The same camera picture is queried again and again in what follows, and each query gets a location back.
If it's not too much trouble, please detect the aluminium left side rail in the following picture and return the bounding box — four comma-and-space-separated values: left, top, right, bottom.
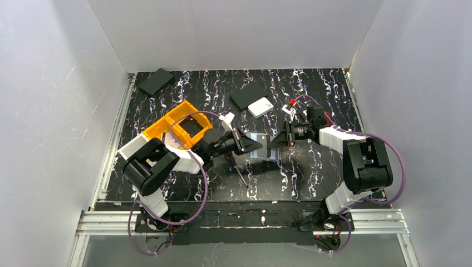
88, 73, 136, 211

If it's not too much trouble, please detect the black flat pad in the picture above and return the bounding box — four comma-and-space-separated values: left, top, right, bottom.
138, 68, 175, 96

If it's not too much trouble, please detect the aluminium front rail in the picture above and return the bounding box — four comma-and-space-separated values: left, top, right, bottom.
76, 209, 410, 236

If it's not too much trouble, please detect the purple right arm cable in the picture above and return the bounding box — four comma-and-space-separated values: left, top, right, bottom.
293, 94, 406, 254

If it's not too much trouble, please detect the yellow black screwdriver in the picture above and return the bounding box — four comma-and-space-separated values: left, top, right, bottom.
233, 165, 249, 188

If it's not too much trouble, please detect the aluminium rail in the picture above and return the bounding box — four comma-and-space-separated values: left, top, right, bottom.
88, 73, 136, 211
76, 209, 410, 236

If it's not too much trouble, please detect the black card in bin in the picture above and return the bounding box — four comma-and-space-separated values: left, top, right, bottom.
179, 116, 204, 138

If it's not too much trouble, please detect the yellow plastic bin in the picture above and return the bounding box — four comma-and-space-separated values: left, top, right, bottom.
143, 100, 213, 149

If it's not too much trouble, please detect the white rectangular box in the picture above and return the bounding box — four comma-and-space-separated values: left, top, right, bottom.
248, 97, 273, 118

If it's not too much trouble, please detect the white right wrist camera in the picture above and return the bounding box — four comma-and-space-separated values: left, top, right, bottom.
282, 99, 297, 121

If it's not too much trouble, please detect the white plastic bin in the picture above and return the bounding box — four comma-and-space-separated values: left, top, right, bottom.
118, 133, 149, 160

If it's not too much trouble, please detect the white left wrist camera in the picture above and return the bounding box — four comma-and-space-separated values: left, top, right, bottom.
218, 112, 235, 132

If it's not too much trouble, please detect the black flat box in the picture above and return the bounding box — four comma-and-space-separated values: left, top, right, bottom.
230, 82, 268, 111

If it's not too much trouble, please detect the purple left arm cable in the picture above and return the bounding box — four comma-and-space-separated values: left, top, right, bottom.
127, 110, 222, 256

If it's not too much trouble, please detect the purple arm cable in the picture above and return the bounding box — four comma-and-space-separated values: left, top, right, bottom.
127, 110, 222, 256
293, 94, 406, 254

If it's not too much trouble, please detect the red leather card holder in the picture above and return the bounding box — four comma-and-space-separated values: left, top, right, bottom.
324, 112, 333, 125

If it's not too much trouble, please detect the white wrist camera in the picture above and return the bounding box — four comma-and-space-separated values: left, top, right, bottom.
282, 99, 297, 121
218, 112, 235, 132

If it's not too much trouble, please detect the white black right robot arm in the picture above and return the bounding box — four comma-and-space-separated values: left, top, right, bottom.
268, 105, 393, 217

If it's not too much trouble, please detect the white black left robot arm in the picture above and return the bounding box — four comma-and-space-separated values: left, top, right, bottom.
119, 127, 263, 220

